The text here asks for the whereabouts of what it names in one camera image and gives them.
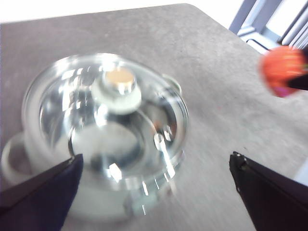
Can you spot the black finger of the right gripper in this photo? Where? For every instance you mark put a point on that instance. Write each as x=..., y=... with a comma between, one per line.
x=300, y=84

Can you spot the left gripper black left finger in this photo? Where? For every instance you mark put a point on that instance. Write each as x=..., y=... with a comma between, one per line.
x=41, y=199

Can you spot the orange toy pumpkin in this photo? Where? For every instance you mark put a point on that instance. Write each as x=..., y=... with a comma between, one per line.
x=276, y=65

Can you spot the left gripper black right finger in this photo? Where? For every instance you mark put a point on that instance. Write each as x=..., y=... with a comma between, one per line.
x=272, y=197

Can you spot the glass lid with green knob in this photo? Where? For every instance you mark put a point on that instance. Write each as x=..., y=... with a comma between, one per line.
x=72, y=101

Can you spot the pale green electric pot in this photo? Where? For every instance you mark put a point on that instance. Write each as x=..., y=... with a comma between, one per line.
x=101, y=207

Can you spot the grey metal frame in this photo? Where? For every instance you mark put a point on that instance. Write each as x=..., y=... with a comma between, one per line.
x=255, y=21

